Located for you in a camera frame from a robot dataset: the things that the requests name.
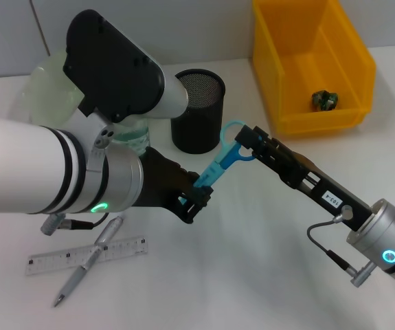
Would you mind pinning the clear green-label water bottle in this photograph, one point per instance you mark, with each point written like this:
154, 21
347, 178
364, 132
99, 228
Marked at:
135, 137

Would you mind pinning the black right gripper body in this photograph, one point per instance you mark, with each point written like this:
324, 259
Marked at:
334, 199

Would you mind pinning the blue scissors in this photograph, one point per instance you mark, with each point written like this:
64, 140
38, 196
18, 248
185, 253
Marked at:
217, 165

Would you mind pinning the transparent plastic ruler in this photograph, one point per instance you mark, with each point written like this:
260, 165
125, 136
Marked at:
46, 263

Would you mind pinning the green plastic wrapper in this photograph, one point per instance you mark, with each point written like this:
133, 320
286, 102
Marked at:
325, 100

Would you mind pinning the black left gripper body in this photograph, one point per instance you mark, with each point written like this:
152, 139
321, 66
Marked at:
163, 182

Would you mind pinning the black mesh pen holder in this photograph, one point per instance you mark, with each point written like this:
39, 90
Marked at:
197, 134

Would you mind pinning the silver pen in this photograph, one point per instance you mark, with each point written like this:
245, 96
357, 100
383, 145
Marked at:
80, 271

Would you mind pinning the yellow plastic bin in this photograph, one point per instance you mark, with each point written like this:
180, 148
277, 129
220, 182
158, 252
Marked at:
321, 68

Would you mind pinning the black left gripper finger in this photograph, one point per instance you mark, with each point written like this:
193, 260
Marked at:
188, 213
204, 197

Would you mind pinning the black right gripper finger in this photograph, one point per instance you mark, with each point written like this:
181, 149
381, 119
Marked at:
269, 161
283, 151

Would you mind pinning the pale green glass fruit plate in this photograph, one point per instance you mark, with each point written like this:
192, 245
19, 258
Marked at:
49, 89

